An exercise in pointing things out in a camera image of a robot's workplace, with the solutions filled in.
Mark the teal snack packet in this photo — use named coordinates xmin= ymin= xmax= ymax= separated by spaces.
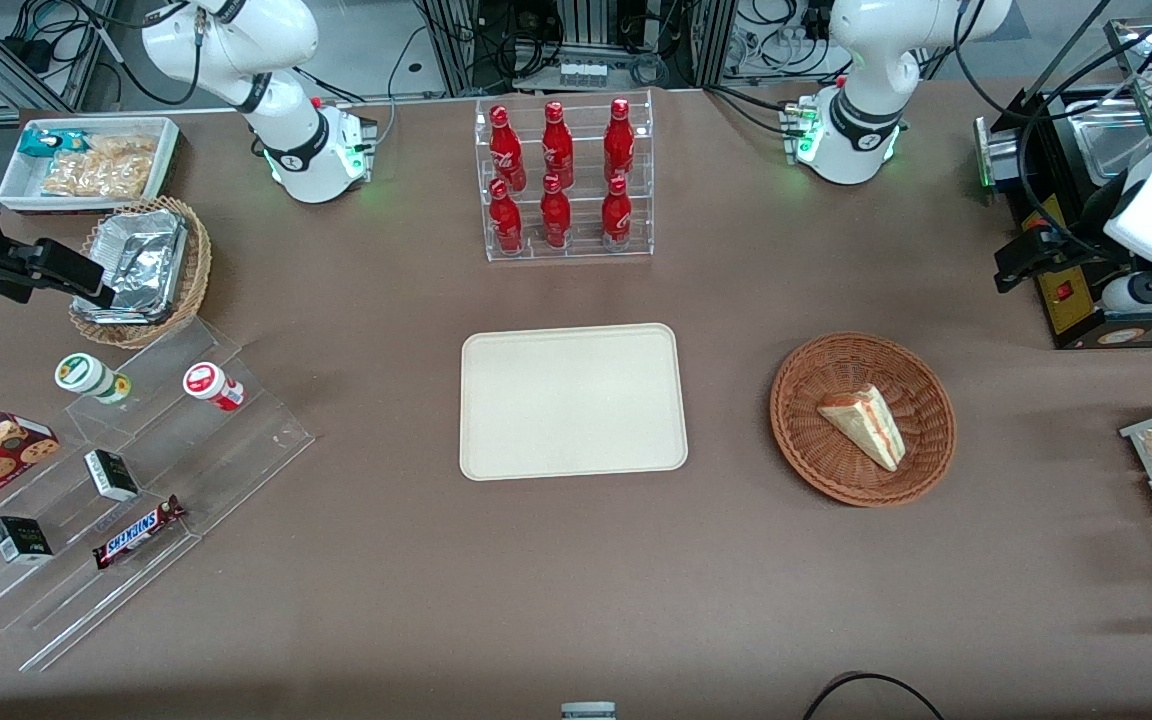
xmin=18 ymin=128 xmax=89 ymax=160

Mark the black cable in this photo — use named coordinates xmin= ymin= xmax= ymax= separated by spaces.
xmin=801 ymin=672 xmax=947 ymax=720

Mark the small black carton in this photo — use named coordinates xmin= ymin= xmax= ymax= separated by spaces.
xmin=0 ymin=516 xmax=55 ymax=565
xmin=84 ymin=449 xmax=140 ymax=502

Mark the round brown wicker basket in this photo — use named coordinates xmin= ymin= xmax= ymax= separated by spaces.
xmin=769 ymin=331 xmax=958 ymax=508

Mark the green-capped white drink bottle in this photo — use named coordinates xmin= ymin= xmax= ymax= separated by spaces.
xmin=54 ymin=353 xmax=132 ymax=406

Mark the beige rectangular serving tray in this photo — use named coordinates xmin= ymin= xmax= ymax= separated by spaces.
xmin=459 ymin=322 xmax=689 ymax=482

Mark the clear bag of chips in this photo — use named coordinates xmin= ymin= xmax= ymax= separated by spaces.
xmin=84 ymin=135 xmax=158 ymax=163
xmin=41 ymin=152 xmax=153 ymax=199

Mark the clear acrylic bottle rack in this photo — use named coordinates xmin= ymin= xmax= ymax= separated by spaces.
xmin=474 ymin=89 xmax=655 ymax=263

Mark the triangular sandwich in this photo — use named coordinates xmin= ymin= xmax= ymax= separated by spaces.
xmin=816 ymin=384 xmax=908 ymax=473

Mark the light wicker basket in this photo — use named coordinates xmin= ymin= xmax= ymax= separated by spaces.
xmin=68 ymin=196 xmax=213 ymax=350

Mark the red-capped white drink bottle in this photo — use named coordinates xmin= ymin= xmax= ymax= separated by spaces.
xmin=183 ymin=362 xmax=246 ymax=412

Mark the white plastic snack bin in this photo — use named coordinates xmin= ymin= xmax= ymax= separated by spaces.
xmin=0 ymin=116 xmax=182 ymax=214

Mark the black machine with yellow panel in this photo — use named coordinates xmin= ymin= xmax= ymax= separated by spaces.
xmin=974 ymin=18 xmax=1152 ymax=351

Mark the Snickers chocolate bar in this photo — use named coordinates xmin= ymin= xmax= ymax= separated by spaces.
xmin=92 ymin=495 xmax=186 ymax=571

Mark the aluminium foil container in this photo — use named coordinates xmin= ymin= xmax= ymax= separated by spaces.
xmin=71 ymin=208 xmax=189 ymax=325

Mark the clear acrylic stepped shelf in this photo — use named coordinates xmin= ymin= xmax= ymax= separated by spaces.
xmin=0 ymin=315 xmax=316 ymax=673

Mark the red soda bottle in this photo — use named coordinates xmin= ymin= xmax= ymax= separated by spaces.
xmin=489 ymin=105 xmax=527 ymax=192
xmin=540 ymin=174 xmax=573 ymax=250
xmin=488 ymin=179 xmax=525 ymax=253
xmin=603 ymin=98 xmax=636 ymax=184
xmin=601 ymin=175 xmax=633 ymax=247
xmin=542 ymin=101 xmax=575 ymax=189

